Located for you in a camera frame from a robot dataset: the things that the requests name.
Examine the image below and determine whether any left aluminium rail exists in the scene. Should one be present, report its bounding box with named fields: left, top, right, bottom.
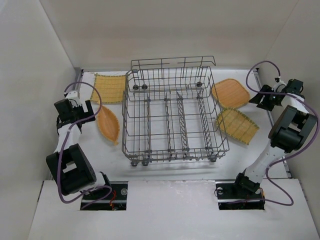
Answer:
left=72, top=67, right=84, bottom=91

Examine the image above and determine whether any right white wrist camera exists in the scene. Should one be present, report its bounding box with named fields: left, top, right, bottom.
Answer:
left=271, top=76, right=287, bottom=92

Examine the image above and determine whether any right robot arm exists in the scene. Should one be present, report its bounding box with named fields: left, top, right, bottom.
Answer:
left=234, top=77, right=317, bottom=193

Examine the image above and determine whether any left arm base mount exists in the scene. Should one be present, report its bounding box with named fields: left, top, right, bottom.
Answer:
left=80, top=181, right=128, bottom=211

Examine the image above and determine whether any orange rounded woven plate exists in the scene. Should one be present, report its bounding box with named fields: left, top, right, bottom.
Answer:
left=211, top=78, right=251, bottom=109

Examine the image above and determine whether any grey wire dish rack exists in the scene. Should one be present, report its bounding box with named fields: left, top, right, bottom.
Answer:
left=121, top=55, right=230, bottom=167

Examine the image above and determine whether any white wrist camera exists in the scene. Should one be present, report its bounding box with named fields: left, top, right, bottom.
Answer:
left=271, top=76, right=287, bottom=92
left=64, top=90, right=81, bottom=106

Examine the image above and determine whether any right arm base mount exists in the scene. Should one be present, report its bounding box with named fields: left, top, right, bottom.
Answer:
left=214, top=181, right=265, bottom=211

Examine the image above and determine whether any aluminium rail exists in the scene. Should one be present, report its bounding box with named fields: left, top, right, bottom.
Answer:
left=244, top=78, right=296, bottom=183
left=72, top=67, right=84, bottom=91

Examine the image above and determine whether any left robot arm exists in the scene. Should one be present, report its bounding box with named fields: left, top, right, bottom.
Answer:
left=46, top=98, right=112, bottom=203

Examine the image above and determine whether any right aluminium rail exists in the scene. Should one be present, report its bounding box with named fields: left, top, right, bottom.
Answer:
left=244, top=78, right=296, bottom=183

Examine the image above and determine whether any yellow square woven plate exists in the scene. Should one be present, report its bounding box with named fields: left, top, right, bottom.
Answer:
left=90, top=73, right=126, bottom=104

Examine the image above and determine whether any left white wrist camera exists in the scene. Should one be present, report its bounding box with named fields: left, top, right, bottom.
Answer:
left=64, top=90, right=81, bottom=106

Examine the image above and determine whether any orange leaf-shaped woven plate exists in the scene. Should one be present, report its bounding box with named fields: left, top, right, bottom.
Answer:
left=97, top=106, right=120, bottom=146

